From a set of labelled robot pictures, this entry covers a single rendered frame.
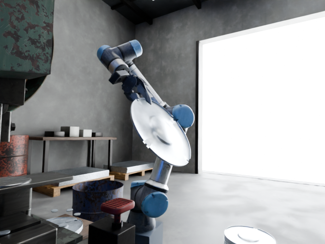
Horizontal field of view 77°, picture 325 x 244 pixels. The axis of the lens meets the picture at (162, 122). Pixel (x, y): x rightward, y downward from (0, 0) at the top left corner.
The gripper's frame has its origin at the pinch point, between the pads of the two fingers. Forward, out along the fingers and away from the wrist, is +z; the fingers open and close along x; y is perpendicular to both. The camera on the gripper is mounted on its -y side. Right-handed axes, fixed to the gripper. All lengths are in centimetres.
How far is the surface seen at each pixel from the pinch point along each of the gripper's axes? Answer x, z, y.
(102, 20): 38, -426, 310
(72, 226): 92, 3, 22
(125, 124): 215, -237, 407
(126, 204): 11.7, 27.8, -26.3
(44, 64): 1.1, -6.9, -36.5
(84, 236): 85, 13, 20
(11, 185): 31.5, 4.6, -35.1
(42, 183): 31.0, 6.3, -27.9
